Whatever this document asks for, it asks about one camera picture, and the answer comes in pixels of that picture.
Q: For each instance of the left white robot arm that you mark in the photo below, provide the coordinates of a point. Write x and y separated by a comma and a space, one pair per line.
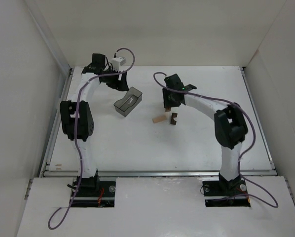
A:
76, 118

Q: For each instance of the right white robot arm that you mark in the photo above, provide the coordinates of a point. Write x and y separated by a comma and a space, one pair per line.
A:
229, 125

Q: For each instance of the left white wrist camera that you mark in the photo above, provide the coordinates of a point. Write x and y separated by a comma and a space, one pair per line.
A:
117, 62

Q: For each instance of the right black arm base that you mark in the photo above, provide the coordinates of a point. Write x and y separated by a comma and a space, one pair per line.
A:
216, 196

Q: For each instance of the light wood rectangular block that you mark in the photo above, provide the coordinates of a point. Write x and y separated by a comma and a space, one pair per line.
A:
159, 119

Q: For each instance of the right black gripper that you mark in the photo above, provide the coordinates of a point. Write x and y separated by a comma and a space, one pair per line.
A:
169, 99

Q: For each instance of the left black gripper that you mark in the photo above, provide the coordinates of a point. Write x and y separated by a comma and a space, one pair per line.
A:
115, 80

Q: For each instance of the grey translucent plastic bin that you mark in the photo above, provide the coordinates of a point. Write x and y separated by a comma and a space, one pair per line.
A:
131, 99

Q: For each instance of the dark wood arch block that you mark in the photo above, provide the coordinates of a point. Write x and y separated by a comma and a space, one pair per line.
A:
173, 119

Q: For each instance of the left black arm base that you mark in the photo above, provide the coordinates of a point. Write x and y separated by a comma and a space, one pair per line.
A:
95, 192

